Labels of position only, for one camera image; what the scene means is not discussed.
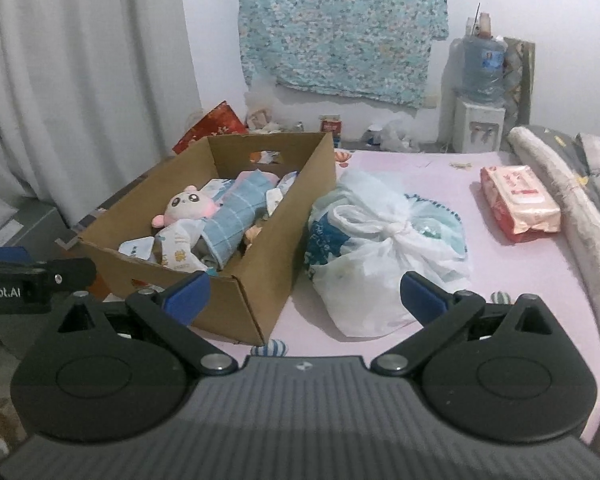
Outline patterned board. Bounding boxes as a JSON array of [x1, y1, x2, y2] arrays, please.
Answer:
[[501, 36, 537, 134]]

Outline clear plastic bag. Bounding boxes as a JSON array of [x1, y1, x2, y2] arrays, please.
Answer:
[[364, 119, 422, 152]]

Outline rolled white fuzzy blanket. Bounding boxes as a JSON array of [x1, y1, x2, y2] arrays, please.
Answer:
[[507, 125, 600, 366]]

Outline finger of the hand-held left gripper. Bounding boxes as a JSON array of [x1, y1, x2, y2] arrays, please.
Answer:
[[0, 246, 32, 265], [30, 258, 99, 292]]

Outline brown cardboard box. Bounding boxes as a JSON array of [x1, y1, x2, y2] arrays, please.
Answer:
[[77, 131, 337, 347]]

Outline grey quilt yellow print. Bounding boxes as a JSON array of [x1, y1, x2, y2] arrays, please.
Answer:
[[527, 124, 600, 203]]

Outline blue floral wall cloth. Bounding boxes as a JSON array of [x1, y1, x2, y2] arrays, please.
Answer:
[[238, 0, 451, 111]]

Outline white yellow flower packet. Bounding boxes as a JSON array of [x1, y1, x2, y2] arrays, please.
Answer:
[[154, 219, 212, 274]]

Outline pink plush toy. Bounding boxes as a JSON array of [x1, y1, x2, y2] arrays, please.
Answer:
[[151, 185, 222, 234]]

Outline blue water bottle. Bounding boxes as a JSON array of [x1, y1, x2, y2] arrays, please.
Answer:
[[460, 34, 509, 104]]

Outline crumpled paper pile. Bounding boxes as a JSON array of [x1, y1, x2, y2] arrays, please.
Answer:
[[246, 106, 282, 134]]

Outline blue checked towel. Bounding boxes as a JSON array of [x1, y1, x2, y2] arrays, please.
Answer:
[[199, 171, 279, 269]]

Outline white curtain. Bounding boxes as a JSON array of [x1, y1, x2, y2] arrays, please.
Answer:
[[0, 0, 202, 228]]

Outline white knotted plastic bag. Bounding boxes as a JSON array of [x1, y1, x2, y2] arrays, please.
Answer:
[[307, 168, 474, 337]]

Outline red bag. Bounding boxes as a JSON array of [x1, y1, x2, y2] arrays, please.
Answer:
[[172, 100, 249, 156]]

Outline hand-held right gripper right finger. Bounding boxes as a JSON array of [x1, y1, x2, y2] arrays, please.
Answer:
[[372, 271, 556, 376]]

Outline white water dispenser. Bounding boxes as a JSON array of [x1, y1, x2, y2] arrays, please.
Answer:
[[452, 96, 507, 154]]

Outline small bottles on water bottle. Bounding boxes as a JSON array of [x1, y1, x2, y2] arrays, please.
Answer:
[[467, 4, 494, 39]]

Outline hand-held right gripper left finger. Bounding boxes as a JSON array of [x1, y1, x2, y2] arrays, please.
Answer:
[[55, 270, 238, 377]]

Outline pink wet wipes pack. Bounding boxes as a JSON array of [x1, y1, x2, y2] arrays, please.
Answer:
[[479, 163, 563, 244]]

